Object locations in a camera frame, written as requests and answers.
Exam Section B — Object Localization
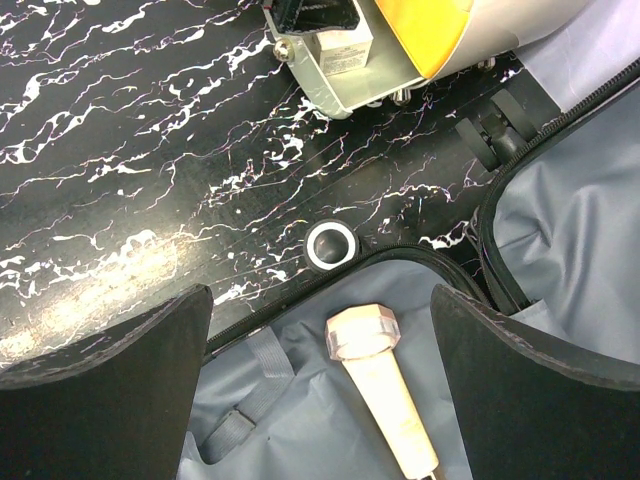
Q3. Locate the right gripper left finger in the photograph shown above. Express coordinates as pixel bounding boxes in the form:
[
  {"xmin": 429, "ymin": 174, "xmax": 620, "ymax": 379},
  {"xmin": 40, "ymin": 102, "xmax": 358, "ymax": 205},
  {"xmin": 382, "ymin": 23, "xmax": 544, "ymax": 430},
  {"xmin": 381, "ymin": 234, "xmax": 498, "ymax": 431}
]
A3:
[{"xmin": 1, "ymin": 285, "xmax": 213, "ymax": 479}]

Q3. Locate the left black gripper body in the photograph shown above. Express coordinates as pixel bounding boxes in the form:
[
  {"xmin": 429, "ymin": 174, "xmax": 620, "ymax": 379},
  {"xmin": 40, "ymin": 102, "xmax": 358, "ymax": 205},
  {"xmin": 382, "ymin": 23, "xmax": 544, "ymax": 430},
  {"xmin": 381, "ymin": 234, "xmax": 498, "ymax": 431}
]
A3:
[{"xmin": 262, "ymin": 0, "xmax": 361, "ymax": 36}]

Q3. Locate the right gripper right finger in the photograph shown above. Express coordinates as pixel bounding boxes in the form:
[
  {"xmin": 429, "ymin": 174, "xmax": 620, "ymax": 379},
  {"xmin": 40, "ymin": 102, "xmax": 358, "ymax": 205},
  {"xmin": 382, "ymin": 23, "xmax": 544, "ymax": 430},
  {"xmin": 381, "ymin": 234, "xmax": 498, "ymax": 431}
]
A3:
[{"xmin": 431, "ymin": 285, "xmax": 639, "ymax": 479}]

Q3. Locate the white small square box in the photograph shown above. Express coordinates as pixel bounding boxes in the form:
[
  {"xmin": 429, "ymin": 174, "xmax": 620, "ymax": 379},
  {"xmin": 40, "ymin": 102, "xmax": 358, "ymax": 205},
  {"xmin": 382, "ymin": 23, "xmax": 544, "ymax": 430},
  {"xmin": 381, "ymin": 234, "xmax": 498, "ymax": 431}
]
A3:
[{"xmin": 313, "ymin": 30, "xmax": 373, "ymax": 76}]

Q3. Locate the beige cosmetic tube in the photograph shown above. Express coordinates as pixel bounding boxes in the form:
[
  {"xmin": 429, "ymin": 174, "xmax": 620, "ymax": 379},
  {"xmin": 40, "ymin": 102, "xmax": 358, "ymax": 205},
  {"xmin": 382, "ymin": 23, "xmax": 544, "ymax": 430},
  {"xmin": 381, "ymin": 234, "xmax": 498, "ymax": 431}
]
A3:
[{"xmin": 343, "ymin": 350, "xmax": 439, "ymax": 479}]

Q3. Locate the black white space suitcase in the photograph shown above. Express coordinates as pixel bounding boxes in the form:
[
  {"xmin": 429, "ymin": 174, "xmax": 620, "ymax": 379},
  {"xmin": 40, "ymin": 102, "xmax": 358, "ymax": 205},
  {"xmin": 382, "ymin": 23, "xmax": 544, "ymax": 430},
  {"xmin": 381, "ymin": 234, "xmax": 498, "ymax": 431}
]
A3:
[{"xmin": 177, "ymin": 49, "xmax": 640, "ymax": 480}]

